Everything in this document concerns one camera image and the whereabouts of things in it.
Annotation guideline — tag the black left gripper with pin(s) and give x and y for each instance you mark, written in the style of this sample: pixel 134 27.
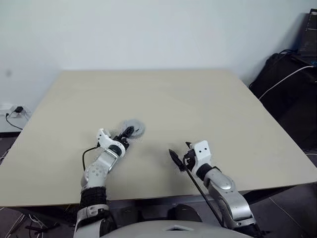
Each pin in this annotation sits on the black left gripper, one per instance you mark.
pixel 123 142

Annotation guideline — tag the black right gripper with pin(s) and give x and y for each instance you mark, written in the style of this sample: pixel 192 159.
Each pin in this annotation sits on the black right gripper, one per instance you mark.
pixel 190 157

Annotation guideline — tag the silver round motor cover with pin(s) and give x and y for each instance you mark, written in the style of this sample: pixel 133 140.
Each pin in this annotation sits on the silver round motor cover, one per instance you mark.
pixel 138 126

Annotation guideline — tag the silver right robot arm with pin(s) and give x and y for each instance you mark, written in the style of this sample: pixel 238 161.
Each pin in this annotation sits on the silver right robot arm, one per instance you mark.
pixel 225 188

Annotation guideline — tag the dark rounded shape under table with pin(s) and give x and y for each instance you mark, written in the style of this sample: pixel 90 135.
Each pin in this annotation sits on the dark rounded shape under table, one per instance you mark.
pixel 184 213

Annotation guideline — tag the grey robot torso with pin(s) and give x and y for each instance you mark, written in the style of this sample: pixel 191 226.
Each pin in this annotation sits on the grey robot torso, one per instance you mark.
pixel 173 229

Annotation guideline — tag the black power adapter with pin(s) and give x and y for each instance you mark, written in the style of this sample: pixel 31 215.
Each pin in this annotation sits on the black power adapter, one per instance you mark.
pixel 18 109

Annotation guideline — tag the black bag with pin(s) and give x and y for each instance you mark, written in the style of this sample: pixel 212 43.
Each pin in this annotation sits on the black bag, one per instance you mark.
pixel 292 106

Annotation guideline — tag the black laptop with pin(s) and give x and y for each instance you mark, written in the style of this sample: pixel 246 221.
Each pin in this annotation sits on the black laptop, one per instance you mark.
pixel 309 34

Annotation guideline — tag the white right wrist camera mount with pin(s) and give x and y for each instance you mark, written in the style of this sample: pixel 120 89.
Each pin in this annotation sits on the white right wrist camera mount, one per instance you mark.
pixel 201 151

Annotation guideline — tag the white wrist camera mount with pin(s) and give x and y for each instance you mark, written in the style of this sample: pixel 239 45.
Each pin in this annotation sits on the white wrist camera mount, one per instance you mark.
pixel 106 140
pixel 201 151

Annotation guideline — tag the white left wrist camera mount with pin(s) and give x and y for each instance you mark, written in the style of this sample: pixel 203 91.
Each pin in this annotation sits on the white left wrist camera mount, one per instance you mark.
pixel 106 140

